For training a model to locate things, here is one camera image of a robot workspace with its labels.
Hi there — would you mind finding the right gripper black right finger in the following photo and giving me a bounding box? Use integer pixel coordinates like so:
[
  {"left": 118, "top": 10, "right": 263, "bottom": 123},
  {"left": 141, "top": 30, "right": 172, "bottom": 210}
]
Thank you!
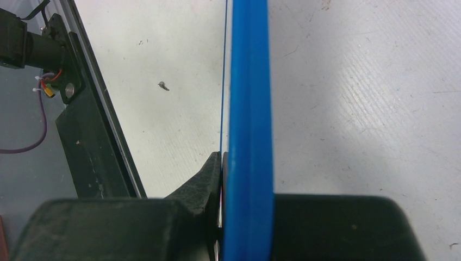
[{"left": 272, "top": 194, "right": 426, "bottom": 260}]

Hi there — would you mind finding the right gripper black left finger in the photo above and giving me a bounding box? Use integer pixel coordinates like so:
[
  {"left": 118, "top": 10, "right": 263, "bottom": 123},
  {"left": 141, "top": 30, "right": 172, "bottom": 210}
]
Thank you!
[{"left": 10, "top": 152, "right": 222, "bottom": 260}]

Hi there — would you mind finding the blue framed whiteboard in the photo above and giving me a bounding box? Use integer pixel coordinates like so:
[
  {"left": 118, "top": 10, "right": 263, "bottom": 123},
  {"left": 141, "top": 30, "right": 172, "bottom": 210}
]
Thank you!
[{"left": 222, "top": 1, "right": 275, "bottom": 260}]

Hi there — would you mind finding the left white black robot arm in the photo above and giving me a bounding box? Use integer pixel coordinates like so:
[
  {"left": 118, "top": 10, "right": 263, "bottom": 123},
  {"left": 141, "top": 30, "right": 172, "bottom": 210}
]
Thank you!
[{"left": 1, "top": 1, "right": 65, "bottom": 72}]

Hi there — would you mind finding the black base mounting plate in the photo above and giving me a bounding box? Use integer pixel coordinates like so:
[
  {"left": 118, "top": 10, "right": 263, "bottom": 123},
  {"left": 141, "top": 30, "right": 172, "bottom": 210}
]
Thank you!
[{"left": 50, "top": 1, "right": 147, "bottom": 198}]

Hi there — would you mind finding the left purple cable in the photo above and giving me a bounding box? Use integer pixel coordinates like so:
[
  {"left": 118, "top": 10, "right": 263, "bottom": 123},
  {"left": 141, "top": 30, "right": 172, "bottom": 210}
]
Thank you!
[{"left": 0, "top": 72, "right": 55, "bottom": 156}]

